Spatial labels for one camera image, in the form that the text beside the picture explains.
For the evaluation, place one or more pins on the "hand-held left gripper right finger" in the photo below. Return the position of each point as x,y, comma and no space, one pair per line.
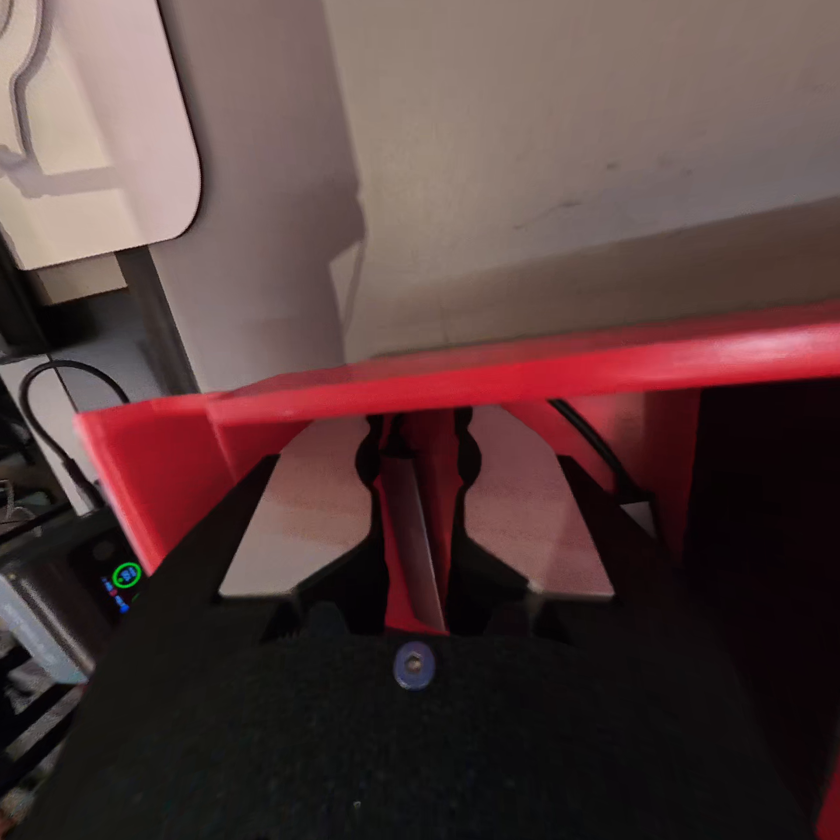
531,525

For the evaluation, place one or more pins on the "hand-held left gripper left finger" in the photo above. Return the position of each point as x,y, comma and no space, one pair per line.
308,518

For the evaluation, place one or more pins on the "red plastic bin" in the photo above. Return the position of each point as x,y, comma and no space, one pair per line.
525,374

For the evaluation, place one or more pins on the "wooden laptop stand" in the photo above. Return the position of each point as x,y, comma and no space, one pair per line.
131,164

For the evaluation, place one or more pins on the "black device green display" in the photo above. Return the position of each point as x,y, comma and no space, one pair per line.
98,571

